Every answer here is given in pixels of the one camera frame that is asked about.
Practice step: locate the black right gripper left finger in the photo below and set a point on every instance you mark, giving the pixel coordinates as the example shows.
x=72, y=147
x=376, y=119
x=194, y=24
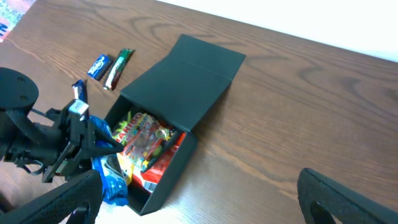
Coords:
x=79, y=200

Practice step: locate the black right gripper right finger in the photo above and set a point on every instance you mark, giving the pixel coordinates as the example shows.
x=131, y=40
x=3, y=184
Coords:
x=322, y=200

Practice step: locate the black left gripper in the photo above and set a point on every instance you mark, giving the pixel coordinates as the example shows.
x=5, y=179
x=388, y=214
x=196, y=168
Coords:
x=51, y=150

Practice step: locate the blue cookie pack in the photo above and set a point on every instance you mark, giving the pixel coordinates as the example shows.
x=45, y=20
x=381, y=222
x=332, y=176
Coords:
x=114, y=189

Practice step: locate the yellow Hacks candy bag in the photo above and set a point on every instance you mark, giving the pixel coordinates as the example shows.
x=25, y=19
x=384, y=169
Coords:
x=127, y=167

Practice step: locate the black Haribo gummy bag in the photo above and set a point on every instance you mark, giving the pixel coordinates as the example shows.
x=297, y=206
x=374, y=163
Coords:
x=144, y=139

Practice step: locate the purple Dairy Milk bar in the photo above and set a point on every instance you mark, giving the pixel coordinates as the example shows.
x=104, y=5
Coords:
x=79, y=90

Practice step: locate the red candy bag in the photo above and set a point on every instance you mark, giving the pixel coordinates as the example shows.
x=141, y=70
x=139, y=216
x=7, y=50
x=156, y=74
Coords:
x=149, y=180

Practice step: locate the blue Eclipse mint box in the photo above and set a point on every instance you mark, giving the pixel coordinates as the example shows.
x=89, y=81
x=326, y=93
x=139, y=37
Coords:
x=100, y=67

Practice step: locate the green white candy stick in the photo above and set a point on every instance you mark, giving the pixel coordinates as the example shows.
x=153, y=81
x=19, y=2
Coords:
x=116, y=70

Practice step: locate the black box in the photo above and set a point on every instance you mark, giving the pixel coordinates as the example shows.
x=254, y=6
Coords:
x=179, y=90

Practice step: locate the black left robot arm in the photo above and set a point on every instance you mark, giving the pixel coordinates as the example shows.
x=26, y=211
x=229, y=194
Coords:
x=17, y=87

